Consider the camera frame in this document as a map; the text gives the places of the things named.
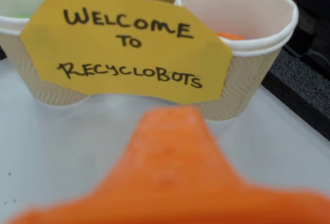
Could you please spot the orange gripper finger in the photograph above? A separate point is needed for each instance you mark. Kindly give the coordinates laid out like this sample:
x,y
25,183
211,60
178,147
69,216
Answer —
x,y
170,177

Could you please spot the orange paper parcel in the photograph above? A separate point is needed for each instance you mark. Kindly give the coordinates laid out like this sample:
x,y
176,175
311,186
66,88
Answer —
x,y
230,36

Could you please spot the yellow handwritten welcome sign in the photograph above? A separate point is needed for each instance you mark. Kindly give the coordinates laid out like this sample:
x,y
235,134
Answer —
x,y
123,51

